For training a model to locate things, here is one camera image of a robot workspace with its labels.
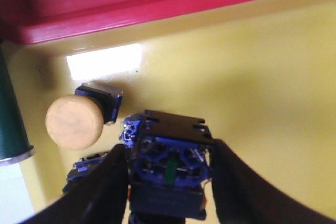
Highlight yellow mushroom push button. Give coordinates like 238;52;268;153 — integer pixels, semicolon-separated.
62;152;108;194
120;110;215;223
45;82;123;151

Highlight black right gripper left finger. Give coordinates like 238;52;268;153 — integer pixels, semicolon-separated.
22;144;128;223

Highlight yellow plate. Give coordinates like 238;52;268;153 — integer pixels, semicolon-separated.
1;0;335;218

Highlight green conveyor belt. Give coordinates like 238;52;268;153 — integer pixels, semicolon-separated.
1;56;31;158

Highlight aluminium conveyor rail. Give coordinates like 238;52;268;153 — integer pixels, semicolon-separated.
0;146;35;166

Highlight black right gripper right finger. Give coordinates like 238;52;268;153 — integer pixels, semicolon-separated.
211;140;335;223

